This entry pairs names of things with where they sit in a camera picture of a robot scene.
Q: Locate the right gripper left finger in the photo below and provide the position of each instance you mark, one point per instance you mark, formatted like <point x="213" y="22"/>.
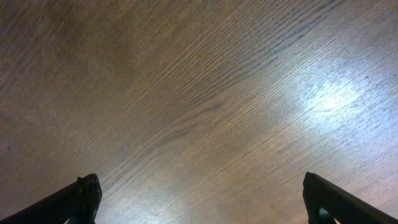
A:
<point x="75" y="203"/>

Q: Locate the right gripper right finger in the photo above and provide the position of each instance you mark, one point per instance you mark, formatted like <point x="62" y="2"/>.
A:
<point x="327" y="203"/>

